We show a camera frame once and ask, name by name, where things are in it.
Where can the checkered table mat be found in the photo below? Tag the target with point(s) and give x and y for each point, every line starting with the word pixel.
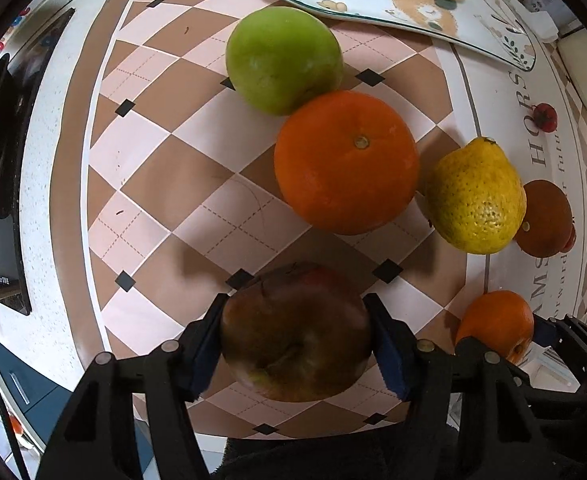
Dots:
pixel 173 170

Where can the small red fruit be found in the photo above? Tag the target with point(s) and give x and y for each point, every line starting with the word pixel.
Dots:
pixel 545 116
pixel 570 240

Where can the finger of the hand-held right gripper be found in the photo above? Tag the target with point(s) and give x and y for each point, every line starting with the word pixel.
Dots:
pixel 544 332

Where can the red-brown apple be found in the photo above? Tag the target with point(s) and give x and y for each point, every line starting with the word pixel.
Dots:
pixel 296 335

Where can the white crumpled paper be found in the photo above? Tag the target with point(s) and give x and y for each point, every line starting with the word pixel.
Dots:
pixel 543 22

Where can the speckled yellow-green lemon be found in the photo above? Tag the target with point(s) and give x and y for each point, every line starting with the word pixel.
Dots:
pixel 476 197

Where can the blue cabinet drawer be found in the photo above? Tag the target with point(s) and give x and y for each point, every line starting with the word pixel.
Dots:
pixel 11 377

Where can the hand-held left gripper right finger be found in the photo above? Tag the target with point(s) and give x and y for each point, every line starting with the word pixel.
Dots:
pixel 389 347

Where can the large green apple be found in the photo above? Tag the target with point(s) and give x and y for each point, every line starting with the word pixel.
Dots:
pixel 281 57

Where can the large orange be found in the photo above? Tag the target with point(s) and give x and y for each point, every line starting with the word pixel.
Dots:
pixel 346 165

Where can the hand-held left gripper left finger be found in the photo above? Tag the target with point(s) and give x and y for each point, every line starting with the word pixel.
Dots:
pixel 207 347

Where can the cream cylindrical container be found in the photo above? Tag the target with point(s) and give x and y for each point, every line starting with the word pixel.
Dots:
pixel 581 75

